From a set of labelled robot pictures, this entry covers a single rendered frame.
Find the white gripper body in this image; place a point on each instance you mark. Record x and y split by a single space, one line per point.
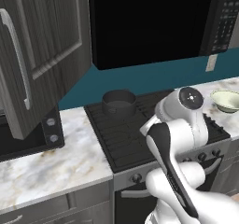
150 124

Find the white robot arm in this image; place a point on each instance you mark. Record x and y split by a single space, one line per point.
183 122

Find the dark grey pot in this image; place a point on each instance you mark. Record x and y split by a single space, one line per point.
119 104

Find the grey wood cabinet door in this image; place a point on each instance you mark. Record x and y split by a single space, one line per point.
53 31

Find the black stove with oven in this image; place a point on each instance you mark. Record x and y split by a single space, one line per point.
124 140

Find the black stove knob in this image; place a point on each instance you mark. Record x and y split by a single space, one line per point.
136 178
202 156
187 159
216 152

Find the pale green bowl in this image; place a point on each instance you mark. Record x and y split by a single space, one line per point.
226 100

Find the grey base cupboards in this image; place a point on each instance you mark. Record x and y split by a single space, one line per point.
228 168

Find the black microwave oven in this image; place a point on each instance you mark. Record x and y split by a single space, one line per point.
149 22

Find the black toaster oven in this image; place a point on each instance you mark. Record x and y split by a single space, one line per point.
46 137

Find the grey drawer front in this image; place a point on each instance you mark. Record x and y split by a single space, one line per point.
40 210

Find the white wall outlet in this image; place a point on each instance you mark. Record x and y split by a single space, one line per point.
211 62

